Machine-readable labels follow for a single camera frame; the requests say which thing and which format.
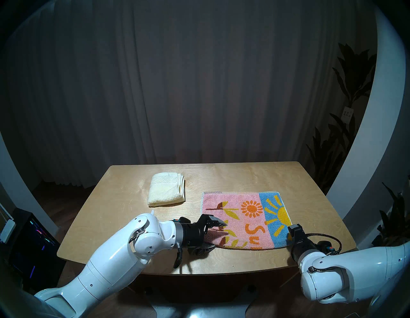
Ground pink blue sun-print towel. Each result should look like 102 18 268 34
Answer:
201 191 293 250

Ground grey pleated curtain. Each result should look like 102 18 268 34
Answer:
6 0 372 188

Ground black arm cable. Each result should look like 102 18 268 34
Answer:
173 242 183 269
306 233 342 255

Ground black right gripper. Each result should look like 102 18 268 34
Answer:
290 236 317 262

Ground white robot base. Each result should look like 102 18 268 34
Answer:
151 289 257 318

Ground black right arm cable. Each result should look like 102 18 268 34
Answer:
306 233 342 255

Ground cream terry towel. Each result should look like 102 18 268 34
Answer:
147 172 186 207

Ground black computer case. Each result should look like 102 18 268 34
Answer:
8 208 60 282

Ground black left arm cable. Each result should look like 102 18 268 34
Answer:
173 242 183 269

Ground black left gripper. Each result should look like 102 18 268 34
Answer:
175 214 228 256

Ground white router box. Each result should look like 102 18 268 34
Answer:
0 205 16 243

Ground tall dark leafy plant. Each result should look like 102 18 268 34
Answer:
304 43 378 188

